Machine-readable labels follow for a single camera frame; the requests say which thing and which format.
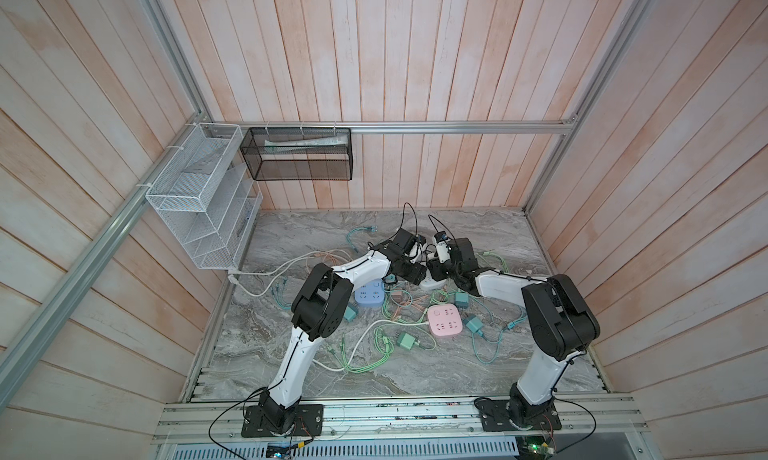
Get teal charger plug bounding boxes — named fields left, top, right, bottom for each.
left=464, top=315, right=484, bottom=337
left=454, top=290, right=470, bottom=309

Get blue power strip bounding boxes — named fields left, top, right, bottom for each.
left=354, top=279, right=386, bottom=308

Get pink power strip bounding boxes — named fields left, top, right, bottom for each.
left=427, top=303, right=463, bottom=338

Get teal plug from blue strip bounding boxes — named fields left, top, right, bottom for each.
left=343, top=305, right=358, bottom=322

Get green charger plug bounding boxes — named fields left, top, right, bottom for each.
left=396, top=331, right=419, bottom=351

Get white power strip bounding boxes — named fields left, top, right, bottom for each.
left=419, top=277, right=447, bottom=291

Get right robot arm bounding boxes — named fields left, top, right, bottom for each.
left=427, top=231, right=600, bottom=429

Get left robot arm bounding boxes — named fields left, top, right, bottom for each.
left=258, top=228, right=427, bottom=428

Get black mesh basket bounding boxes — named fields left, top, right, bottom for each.
left=240, top=126, right=354, bottom=181

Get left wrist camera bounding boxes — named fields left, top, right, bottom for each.
left=409, top=235, right=427, bottom=263

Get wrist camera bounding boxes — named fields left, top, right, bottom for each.
left=409, top=235, right=427, bottom=263
left=434, top=231, right=450, bottom=263

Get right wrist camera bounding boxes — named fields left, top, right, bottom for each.
left=434, top=231, right=450, bottom=263

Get teal usb cable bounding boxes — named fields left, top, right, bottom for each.
left=346, top=225, right=379, bottom=254

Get green multi-head cable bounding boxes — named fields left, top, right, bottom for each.
left=479, top=251, right=529, bottom=332

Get light green usb cable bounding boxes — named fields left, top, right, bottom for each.
left=326, top=285, right=451, bottom=374

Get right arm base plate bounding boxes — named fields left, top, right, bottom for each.
left=473, top=397, right=562, bottom=432

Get white power cord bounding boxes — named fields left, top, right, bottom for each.
left=226, top=249, right=430, bottom=374

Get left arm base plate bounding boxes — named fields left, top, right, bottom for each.
left=241, top=403, right=324, bottom=438

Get white wire mesh shelf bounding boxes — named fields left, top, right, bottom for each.
left=146, top=123, right=263, bottom=271

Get aluminium frame rail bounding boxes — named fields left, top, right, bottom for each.
left=227, top=120, right=575, bottom=134

